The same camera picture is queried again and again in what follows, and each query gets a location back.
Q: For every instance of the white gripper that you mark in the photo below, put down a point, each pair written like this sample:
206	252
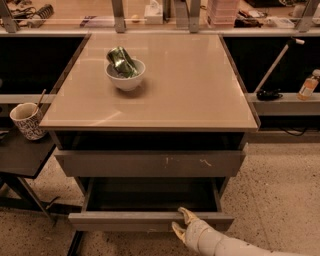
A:
196	232

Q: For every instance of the grey drawer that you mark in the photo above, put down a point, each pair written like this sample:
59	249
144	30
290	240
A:
148	204
103	163

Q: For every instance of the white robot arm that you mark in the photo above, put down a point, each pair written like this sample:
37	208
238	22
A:
238	247

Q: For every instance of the grey top drawer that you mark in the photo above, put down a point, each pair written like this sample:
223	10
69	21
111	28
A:
103	163

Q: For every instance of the grey drawer cabinet glass top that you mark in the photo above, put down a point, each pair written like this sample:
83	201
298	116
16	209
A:
189	100

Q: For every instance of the white ceramic bowl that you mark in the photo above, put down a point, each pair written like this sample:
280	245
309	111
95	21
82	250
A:
126	84

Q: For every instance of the small black object on ledge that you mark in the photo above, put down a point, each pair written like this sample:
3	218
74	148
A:
271	95

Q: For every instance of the green metal can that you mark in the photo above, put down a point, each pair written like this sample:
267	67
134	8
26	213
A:
121	62

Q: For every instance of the dark side table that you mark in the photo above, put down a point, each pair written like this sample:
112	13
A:
36	198

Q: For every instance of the orange liquid bottle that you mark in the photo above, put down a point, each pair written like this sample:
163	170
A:
309	85

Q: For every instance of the patterned white mug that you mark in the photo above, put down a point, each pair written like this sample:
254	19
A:
27	118

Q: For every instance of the wooden stick in mug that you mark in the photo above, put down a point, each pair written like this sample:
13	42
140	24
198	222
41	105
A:
39	101

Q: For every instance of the white tissue box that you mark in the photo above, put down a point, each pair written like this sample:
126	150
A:
153	14

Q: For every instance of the pink stacked trays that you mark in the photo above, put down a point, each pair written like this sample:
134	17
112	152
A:
221	12

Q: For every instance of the black coil spring tool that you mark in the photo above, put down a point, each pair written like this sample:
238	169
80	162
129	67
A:
40	16

